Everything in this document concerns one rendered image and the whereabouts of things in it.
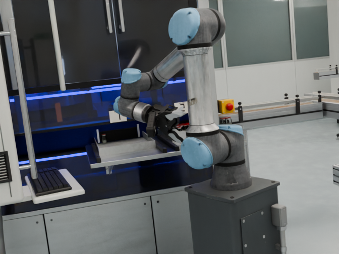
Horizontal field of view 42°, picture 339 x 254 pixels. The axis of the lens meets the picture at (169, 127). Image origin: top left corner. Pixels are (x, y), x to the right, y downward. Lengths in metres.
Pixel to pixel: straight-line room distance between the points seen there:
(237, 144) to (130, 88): 0.46
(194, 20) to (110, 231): 1.33
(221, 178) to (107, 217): 0.91
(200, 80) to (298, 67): 6.40
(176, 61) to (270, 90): 5.95
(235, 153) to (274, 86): 6.06
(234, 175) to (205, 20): 0.56
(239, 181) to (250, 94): 5.88
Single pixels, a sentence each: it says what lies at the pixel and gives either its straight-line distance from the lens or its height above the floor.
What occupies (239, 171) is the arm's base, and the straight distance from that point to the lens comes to 1.64.
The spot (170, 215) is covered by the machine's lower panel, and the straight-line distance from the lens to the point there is 2.44.
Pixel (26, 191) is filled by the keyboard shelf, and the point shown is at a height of 0.80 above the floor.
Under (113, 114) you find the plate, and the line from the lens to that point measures 2.28.
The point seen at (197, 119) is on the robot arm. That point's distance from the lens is 1.50.
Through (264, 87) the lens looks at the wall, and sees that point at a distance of 7.57.
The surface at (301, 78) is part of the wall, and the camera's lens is 7.88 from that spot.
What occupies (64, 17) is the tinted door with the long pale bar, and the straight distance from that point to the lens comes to 2.28.
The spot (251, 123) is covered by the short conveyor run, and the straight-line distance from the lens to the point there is 2.60.
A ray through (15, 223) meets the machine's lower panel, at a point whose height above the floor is 0.56.
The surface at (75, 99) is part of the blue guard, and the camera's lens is 2.26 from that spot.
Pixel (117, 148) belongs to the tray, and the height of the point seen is 0.90.
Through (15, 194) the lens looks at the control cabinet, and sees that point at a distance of 1.79.
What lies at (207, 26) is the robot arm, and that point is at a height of 1.37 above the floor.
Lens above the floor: 1.28
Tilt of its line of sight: 9 degrees down
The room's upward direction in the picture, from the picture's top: 6 degrees counter-clockwise
